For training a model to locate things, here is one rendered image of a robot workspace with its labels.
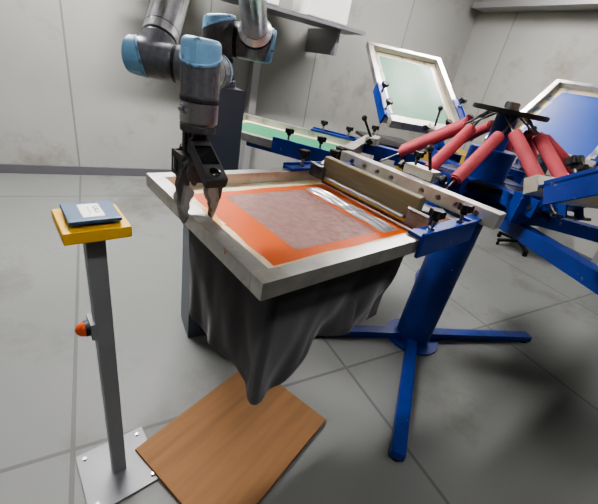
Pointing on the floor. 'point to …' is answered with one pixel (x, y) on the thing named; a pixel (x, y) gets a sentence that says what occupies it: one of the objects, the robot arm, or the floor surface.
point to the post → (105, 462)
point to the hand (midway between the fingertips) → (198, 217)
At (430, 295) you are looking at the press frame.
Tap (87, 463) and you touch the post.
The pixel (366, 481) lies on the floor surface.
